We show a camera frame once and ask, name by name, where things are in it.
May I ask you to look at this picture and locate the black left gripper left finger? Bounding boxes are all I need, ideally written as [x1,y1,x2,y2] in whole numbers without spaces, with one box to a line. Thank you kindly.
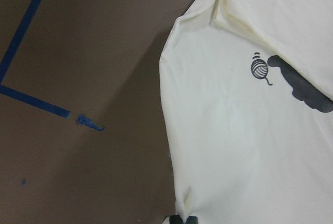
[163,215,183,224]

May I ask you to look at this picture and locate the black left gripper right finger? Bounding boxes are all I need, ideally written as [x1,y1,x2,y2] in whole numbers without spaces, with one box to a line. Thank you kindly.
[185,216,199,224]

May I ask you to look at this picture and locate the cream long-sleeve printed shirt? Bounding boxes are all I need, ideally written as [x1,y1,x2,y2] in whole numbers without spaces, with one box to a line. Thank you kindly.
[159,0,332,223]

